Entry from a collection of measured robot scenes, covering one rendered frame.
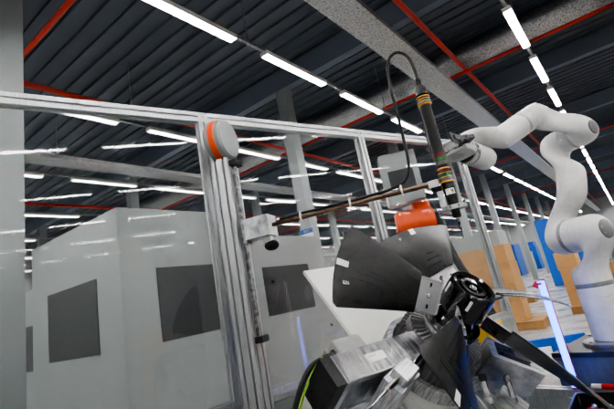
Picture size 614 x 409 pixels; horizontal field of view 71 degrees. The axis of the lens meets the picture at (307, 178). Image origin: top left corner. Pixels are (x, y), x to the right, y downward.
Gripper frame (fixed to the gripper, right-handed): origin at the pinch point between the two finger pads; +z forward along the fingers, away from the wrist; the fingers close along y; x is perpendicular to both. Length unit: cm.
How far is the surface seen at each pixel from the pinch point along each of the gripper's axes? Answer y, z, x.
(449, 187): -0.7, 6.0, -16.3
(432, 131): -2.1, 7.2, 1.8
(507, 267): 289, -730, 27
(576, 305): 249, -889, -63
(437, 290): 6.5, 16.8, -44.0
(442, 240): 10.6, -1.7, -28.5
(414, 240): 18.5, 1.2, -26.1
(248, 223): 55, 38, -9
